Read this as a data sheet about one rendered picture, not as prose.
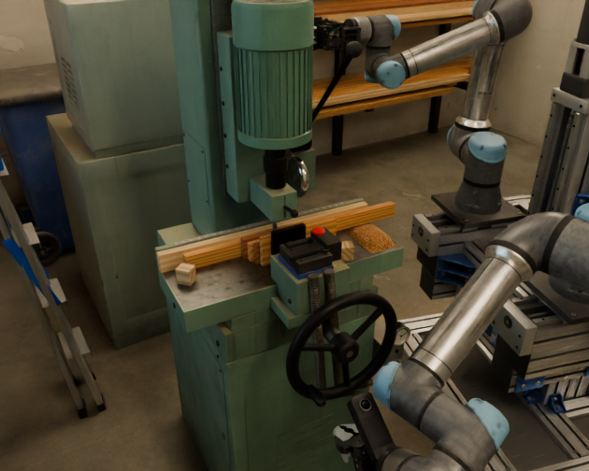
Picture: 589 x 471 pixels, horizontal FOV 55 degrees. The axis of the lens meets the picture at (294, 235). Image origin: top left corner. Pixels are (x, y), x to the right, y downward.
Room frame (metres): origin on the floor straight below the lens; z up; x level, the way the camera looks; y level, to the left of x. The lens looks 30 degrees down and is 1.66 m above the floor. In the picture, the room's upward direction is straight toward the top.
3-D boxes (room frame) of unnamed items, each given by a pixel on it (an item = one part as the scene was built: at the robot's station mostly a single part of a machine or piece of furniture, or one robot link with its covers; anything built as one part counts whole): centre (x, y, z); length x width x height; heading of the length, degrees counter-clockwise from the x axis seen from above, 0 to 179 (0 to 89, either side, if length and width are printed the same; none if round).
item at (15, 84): (2.86, 1.29, 0.48); 0.64 x 0.54 x 0.97; 123
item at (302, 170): (1.46, 0.00, 1.02); 0.12 x 0.03 x 0.12; 28
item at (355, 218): (1.31, -0.01, 0.92); 0.62 x 0.02 x 0.04; 118
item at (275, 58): (1.28, 0.05, 1.35); 0.18 x 0.18 x 0.31
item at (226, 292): (1.19, 0.00, 0.87); 0.61 x 0.30 x 0.06; 118
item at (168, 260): (1.30, 0.06, 0.93); 0.60 x 0.02 x 0.05; 118
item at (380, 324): (1.28, -0.25, 0.58); 0.12 x 0.08 x 0.08; 28
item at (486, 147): (1.70, -0.61, 0.98); 0.13 x 0.12 x 0.14; 7
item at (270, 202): (1.30, 0.05, 1.03); 0.14 x 0.07 x 0.09; 28
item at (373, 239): (1.32, -0.21, 0.91); 0.12 x 0.09 x 0.03; 28
